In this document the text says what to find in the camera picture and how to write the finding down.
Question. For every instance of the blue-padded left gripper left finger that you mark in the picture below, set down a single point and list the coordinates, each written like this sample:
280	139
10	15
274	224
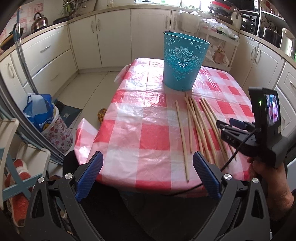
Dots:
87	174

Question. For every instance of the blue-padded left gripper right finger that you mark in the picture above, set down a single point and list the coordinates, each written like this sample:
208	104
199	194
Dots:
209	174

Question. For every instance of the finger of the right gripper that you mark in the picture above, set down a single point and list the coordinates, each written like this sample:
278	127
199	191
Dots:
223	126
243	125

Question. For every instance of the person right hand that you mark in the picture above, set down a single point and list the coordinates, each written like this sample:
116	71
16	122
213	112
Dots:
279	196

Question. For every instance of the yellow patterned slipper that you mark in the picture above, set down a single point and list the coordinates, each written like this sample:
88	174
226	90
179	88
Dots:
101	114

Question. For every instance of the red white checkered tablecloth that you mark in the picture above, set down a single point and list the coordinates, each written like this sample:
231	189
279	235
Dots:
140	137

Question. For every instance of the white rolling storage cart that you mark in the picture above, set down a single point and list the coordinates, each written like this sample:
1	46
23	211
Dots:
224	41

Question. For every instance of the blue plastic bag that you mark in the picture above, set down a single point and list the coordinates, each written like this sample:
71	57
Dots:
39	110

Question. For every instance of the white electric kettle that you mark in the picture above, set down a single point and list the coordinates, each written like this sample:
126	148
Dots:
286	43

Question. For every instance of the black toaster oven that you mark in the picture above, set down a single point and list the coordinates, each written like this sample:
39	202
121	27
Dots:
250	21

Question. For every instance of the stainless steel kettle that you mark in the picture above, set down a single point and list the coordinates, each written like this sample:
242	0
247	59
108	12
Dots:
40	22

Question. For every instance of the gripper mounted camera box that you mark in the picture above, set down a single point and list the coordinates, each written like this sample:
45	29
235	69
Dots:
265	106

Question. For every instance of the mop handle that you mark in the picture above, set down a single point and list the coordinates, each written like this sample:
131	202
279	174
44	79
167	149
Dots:
19	50

